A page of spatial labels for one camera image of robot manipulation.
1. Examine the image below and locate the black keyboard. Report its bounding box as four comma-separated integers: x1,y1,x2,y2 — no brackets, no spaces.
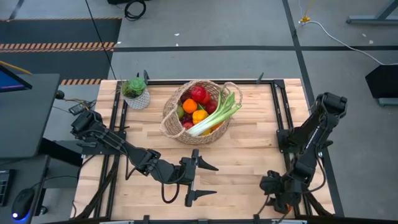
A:
0,169,12,207

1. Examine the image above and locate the monitor with blue screen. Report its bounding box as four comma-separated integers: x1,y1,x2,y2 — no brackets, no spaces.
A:
0,63,34,93

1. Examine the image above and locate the woven wicker basket with handles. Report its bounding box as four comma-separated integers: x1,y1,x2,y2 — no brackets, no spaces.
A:
159,79,244,146

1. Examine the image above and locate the black sleeved cable bundle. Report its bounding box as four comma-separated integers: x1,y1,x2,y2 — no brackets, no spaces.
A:
76,154,121,219
306,192,333,217

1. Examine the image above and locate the black hazard-striped floor mat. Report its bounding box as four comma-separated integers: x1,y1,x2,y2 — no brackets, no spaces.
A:
0,17,123,85

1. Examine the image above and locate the dark grey side desk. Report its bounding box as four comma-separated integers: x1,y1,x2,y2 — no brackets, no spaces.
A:
0,73,62,159

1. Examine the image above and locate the white floor cable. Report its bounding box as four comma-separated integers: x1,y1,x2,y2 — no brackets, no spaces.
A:
298,19,398,66

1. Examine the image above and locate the succulent in white patterned pot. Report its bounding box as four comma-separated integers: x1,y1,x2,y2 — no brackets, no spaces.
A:
120,77,151,111

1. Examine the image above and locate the black computer mouse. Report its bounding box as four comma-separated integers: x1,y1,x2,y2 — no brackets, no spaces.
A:
11,187,36,222

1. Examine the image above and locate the black box on floor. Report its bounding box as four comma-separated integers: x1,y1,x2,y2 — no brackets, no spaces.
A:
365,64,398,100

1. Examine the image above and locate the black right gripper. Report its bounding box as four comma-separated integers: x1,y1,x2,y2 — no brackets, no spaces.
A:
260,170,302,215

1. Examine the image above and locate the black hanging cable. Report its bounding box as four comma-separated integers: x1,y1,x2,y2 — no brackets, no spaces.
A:
85,0,117,81

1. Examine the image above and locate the coiled black floor cable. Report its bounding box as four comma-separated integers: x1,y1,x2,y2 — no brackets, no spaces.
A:
124,0,147,22

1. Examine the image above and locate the grey metal floor frame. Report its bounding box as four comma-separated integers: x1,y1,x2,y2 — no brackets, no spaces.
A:
346,0,398,25

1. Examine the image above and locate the pale green celery bunch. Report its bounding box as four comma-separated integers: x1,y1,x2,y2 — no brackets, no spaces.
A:
186,88,243,137

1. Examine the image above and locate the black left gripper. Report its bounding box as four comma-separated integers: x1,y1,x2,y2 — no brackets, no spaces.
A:
178,149,220,207

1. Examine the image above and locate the yellow cable by monitor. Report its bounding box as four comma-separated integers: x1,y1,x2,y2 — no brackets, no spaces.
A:
0,60,33,75

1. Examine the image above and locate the black power adapter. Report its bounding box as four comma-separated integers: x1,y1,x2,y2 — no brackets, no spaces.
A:
68,101,95,116

